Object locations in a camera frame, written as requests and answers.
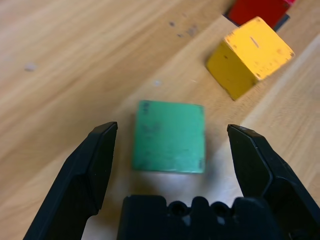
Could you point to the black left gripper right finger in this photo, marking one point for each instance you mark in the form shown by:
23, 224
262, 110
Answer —
265, 170

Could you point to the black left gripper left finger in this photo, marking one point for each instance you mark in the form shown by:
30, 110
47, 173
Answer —
82, 165

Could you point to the green wooden block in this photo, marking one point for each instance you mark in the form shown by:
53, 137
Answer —
168, 137

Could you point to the yellow wooden block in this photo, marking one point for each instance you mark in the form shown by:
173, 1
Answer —
250, 55

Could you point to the red wooden block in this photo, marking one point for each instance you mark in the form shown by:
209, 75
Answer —
257, 10

